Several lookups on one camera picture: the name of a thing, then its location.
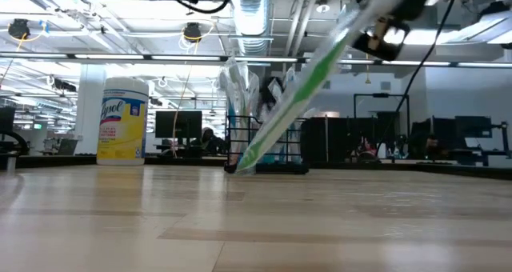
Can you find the black computer monitor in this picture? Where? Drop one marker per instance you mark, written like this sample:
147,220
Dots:
474,126
178,125

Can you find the black ceiling-hung device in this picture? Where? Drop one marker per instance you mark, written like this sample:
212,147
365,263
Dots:
192,32
18,29

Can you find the yellow Lysol wipes canister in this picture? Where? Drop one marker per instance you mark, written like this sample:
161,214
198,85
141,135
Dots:
124,136

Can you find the person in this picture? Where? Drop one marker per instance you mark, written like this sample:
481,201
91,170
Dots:
432,142
210,138

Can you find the blue toothbrush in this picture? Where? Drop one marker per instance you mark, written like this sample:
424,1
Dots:
291,78

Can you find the round ceiling sensor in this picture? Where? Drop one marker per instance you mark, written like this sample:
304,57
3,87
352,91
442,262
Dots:
322,6

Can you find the black metal frame stand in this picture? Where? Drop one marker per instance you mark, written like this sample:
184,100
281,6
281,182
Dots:
380,95

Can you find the silver spiral air duct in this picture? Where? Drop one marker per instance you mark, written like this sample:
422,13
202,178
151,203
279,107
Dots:
252,20

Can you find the black office chair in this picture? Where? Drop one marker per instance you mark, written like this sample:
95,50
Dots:
8,122

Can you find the long ceiling light bar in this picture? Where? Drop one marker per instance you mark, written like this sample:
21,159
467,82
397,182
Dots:
160,57

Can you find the black aluminium table frame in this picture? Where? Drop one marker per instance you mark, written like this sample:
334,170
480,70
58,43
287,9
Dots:
32,162

